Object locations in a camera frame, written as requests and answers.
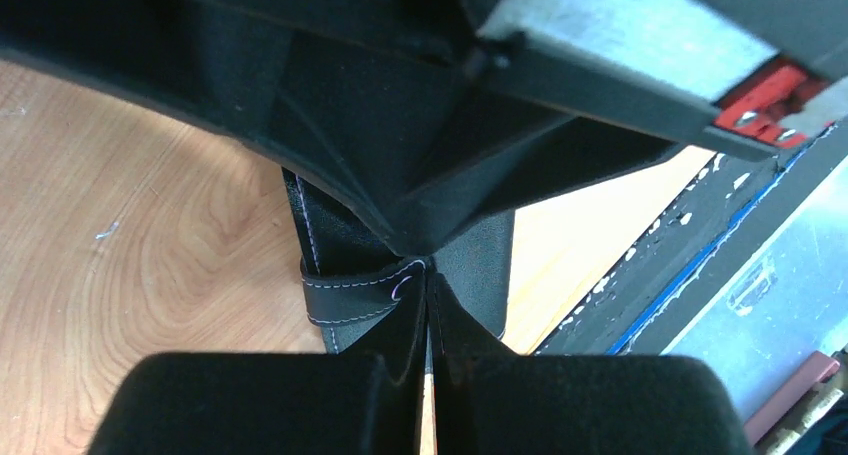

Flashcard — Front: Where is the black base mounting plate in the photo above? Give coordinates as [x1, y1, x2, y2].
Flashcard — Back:
[533, 117, 848, 357]

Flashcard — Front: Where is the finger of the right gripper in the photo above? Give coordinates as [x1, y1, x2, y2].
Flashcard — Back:
[1, 0, 682, 256]

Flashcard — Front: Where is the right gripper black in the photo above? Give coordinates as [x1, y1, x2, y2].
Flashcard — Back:
[459, 0, 847, 159]

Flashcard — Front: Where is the black leather card holder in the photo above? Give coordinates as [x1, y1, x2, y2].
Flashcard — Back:
[282, 170, 515, 354]

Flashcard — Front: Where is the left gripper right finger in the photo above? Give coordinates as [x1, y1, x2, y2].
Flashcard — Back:
[427, 273, 753, 455]

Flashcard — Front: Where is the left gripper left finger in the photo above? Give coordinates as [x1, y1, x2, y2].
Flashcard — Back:
[86, 273, 429, 455]

